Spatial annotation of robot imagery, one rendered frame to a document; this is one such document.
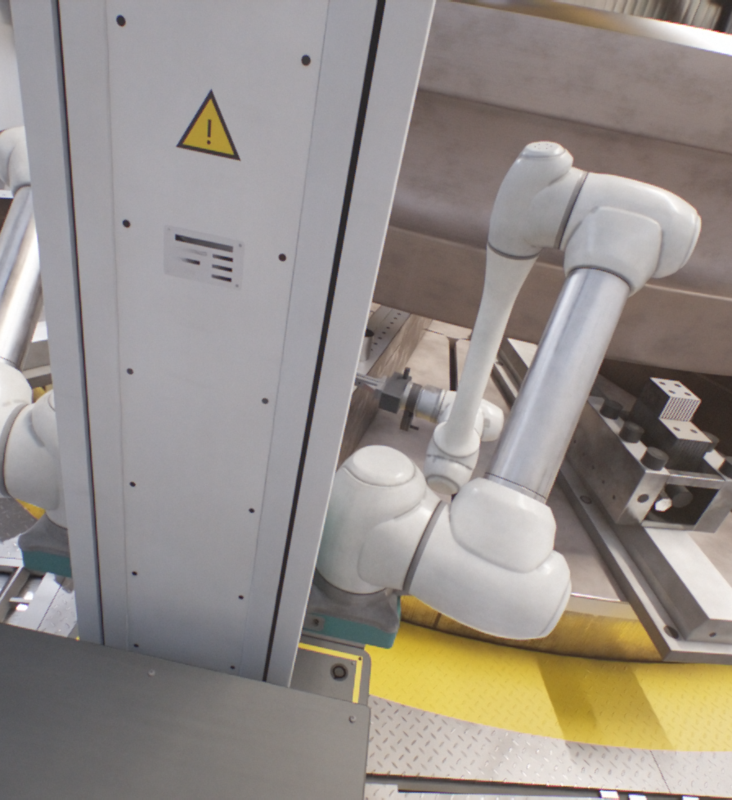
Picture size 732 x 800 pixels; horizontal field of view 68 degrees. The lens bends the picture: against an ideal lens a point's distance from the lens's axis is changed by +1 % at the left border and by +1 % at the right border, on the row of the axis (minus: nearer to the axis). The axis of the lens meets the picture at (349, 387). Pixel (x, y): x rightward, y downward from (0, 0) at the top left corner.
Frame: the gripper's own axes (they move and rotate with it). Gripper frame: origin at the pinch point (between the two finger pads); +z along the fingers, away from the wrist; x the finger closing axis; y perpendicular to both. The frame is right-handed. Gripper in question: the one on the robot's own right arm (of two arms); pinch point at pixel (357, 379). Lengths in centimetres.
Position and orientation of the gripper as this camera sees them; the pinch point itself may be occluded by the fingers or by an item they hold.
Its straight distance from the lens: 141.1
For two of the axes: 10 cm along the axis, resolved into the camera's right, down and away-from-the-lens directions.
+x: -3.2, 4.2, -8.5
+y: 1.8, -8.5, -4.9
